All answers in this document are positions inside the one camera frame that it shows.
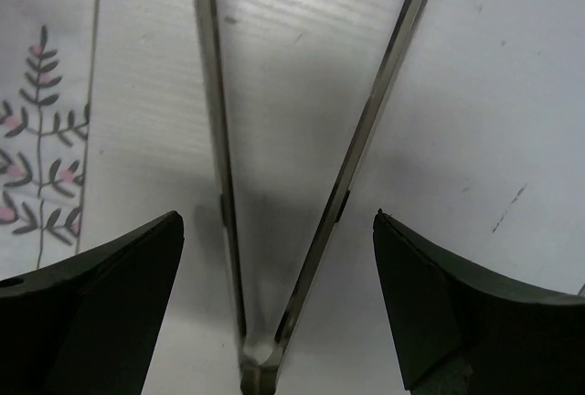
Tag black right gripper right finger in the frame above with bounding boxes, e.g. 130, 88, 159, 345
373, 212, 584, 394

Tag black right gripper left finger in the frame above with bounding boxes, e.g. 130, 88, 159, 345
1, 211, 184, 395

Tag stainless steel serving tongs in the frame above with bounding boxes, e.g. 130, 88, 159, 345
194, 0, 428, 394

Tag floral animal print placemat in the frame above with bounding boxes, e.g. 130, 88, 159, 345
1, 0, 99, 278

